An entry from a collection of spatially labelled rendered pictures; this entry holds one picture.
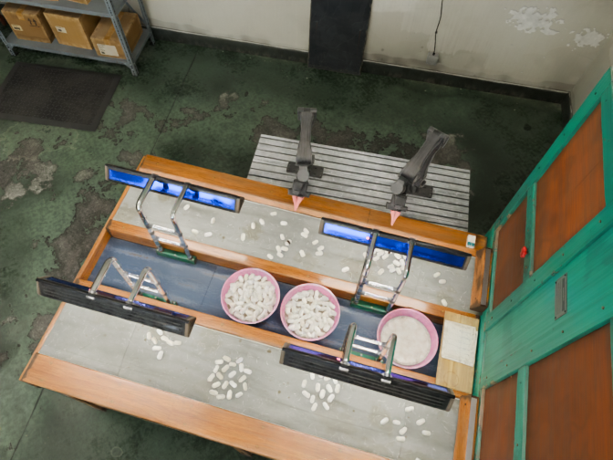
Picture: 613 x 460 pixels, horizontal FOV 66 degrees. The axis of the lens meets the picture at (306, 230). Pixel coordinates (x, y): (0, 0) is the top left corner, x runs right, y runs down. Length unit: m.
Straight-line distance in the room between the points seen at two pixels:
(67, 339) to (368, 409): 1.32
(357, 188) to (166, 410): 1.42
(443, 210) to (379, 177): 0.39
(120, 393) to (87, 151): 2.15
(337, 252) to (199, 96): 2.13
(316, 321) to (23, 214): 2.29
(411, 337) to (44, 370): 1.56
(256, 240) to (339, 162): 0.69
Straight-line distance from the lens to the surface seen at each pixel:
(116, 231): 2.47
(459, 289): 2.33
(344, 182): 2.59
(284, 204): 2.39
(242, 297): 2.20
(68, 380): 2.26
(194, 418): 2.08
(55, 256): 3.46
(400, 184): 2.15
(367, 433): 2.08
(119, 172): 2.22
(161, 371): 2.17
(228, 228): 2.37
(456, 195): 2.68
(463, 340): 2.21
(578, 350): 1.46
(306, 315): 2.16
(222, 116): 3.82
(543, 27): 3.94
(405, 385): 1.75
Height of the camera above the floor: 2.78
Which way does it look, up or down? 61 degrees down
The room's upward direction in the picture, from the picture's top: 3 degrees clockwise
